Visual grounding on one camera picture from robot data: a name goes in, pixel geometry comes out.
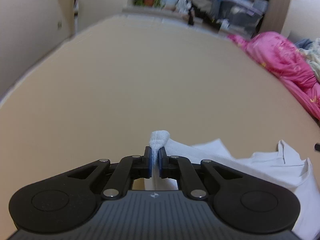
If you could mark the white shirt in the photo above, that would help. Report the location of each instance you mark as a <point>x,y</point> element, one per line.
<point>283,167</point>

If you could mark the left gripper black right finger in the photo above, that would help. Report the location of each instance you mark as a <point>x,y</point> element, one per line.
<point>183,171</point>

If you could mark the wooden wardrobe panel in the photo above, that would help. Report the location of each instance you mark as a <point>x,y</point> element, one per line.
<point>275,17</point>

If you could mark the beige bed mattress cover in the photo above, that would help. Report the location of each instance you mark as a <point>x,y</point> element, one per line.
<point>103,93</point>

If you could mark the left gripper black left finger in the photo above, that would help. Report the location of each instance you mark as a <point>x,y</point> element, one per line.
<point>122,175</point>

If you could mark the wall socket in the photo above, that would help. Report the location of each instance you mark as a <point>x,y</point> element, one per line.
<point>59,25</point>

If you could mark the clear plastic storage bin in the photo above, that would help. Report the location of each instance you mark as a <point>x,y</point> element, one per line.
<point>241,17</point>

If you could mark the pink quilt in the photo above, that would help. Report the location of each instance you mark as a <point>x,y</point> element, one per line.
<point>281,58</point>

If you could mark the floral cream blanket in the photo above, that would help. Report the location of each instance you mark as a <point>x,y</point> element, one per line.
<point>310,51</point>

